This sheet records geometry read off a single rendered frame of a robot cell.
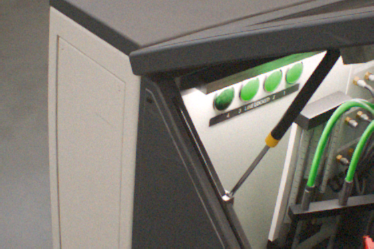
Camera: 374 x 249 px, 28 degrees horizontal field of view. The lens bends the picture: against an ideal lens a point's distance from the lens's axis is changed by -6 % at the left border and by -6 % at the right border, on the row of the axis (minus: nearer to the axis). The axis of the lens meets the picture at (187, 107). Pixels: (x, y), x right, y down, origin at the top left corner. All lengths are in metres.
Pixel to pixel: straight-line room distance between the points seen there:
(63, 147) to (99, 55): 0.27
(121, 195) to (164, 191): 0.14
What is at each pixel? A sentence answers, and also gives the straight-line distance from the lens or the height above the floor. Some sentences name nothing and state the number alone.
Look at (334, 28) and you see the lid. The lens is 0.87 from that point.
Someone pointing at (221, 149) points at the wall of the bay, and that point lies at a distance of 1.37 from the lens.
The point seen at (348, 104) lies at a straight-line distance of 1.34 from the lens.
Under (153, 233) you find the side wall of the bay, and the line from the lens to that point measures 1.33.
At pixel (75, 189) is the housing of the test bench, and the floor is 1.11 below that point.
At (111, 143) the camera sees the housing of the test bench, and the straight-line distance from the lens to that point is 1.34.
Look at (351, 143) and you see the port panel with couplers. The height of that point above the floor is 1.12.
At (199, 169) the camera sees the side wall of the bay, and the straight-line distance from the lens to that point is 1.18.
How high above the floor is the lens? 2.03
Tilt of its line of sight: 31 degrees down
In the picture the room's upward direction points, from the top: 6 degrees clockwise
